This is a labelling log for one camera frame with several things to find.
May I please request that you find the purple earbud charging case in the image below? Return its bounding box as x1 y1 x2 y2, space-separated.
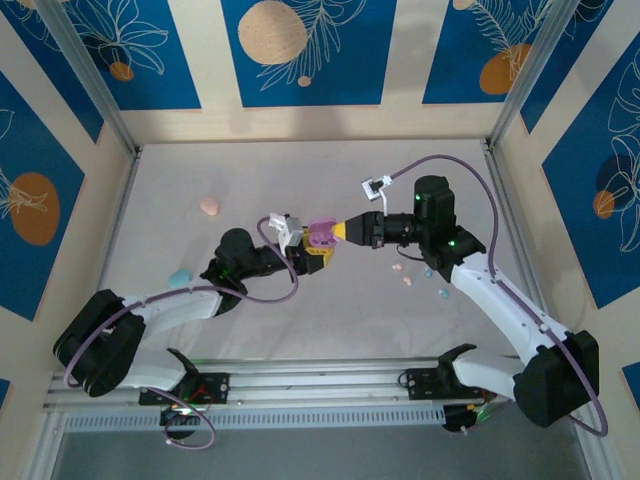
306 216 342 250

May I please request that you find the blue poster feather orange circle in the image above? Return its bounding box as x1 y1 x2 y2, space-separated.
422 0 550 106

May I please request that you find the blue poster large beige circle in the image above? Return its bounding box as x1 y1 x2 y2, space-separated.
220 0 399 109

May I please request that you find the blue poster white flower outline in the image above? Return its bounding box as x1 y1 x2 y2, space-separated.
53 0 203 112

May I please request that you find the black controller box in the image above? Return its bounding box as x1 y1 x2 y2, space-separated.
159 404 202 441
442 404 484 435

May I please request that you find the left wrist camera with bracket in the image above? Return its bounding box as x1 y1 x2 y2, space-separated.
268 212 306 250

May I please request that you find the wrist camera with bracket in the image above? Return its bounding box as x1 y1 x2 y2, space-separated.
360 173 396 217
268 212 306 250

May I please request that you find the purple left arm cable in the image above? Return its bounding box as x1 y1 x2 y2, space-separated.
62 218 300 449

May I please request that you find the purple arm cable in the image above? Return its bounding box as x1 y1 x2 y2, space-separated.
389 154 610 437
62 218 300 449

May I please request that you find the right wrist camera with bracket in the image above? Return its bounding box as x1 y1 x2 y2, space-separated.
360 173 396 217

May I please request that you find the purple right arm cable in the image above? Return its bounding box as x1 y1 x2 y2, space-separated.
389 154 610 437

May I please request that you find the aluminium side rail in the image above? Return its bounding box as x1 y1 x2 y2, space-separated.
74 144 146 371
481 141 565 360

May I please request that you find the aluminium mounting rail beam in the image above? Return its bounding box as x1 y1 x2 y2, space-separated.
42 355 594 415

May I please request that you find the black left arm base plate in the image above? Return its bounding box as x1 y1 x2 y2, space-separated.
138 372 231 407

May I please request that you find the grey slotted cable duct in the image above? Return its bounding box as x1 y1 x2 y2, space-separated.
64 405 446 433

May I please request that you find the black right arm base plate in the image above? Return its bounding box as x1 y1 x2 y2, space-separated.
402 368 500 402

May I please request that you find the aluminium corner post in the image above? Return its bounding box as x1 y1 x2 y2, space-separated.
35 0 142 157
485 0 576 151

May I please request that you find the aluminium frame leg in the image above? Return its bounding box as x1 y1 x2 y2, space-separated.
27 412 69 480
569 399 619 480

